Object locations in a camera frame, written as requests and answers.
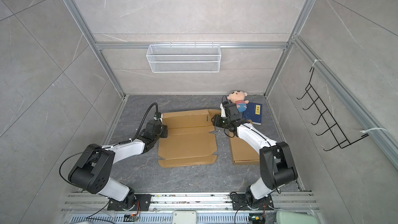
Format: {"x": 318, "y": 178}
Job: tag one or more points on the black wire hook rack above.
{"x": 340, "y": 139}

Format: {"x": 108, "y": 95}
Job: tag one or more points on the pale green container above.
{"x": 286, "y": 217}

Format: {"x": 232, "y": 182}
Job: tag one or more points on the aluminium mounting rail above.
{"x": 157, "y": 202}

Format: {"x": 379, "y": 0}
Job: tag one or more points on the white wire mesh basket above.
{"x": 173, "y": 58}

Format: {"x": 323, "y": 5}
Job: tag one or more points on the dark blue book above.
{"x": 253, "y": 112}

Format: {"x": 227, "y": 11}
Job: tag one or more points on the brown cardboard sheet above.
{"x": 190, "y": 140}

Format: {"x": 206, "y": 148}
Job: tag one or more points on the brown cardboard box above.
{"x": 242, "y": 153}

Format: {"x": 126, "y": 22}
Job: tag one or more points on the white electrical box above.
{"x": 184, "y": 217}

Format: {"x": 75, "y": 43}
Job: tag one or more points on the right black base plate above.
{"x": 244, "y": 202}

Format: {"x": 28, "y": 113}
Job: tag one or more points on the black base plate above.
{"x": 244, "y": 202}
{"x": 131, "y": 203}

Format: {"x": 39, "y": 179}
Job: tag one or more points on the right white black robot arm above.
{"x": 277, "y": 166}

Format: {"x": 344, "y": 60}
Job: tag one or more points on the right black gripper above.
{"x": 217, "y": 121}

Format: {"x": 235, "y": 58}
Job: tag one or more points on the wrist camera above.
{"x": 158, "y": 116}
{"x": 223, "y": 113}

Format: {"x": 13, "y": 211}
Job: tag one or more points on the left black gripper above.
{"x": 165, "y": 129}

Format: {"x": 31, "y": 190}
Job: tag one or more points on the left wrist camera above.
{"x": 158, "y": 116}

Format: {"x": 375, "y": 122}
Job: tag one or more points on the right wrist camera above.
{"x": 223, "y": 113}

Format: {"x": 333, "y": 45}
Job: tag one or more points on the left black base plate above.
{"x": 131, "y": 203}

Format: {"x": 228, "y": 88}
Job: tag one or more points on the plush doll striped shirt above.
{"x": 238, "y": 98}

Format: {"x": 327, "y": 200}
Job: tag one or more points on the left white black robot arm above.
{"x": 92, "y": 170}

